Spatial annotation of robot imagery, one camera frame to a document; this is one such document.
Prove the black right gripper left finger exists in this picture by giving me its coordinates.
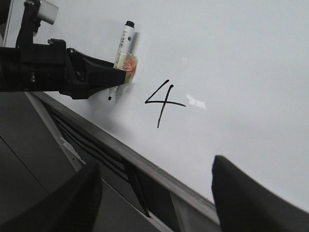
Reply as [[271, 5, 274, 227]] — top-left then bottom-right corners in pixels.
[[0, 162, 102, 232]]

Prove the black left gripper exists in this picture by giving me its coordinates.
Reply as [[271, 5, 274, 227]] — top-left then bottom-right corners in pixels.
[[0, 39, 126, 100]]

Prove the white black-tip whiteboard marker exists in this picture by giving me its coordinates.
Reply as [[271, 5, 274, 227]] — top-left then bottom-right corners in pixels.
[[108, 20, 139, 101]]

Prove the white glossy whiteboard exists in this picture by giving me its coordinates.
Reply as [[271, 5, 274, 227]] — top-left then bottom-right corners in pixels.
[[34, 0, 309, 211]]

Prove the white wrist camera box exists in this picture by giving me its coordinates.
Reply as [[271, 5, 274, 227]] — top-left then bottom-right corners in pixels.
[[37, 0, 59, 25]]

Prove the grey perforated board stand panel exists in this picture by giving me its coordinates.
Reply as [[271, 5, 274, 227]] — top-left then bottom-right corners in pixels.
[[0, 92, 220, 232]]

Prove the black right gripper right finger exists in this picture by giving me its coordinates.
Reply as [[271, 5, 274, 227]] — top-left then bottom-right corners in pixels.
[[211, 155, 309, 232]]

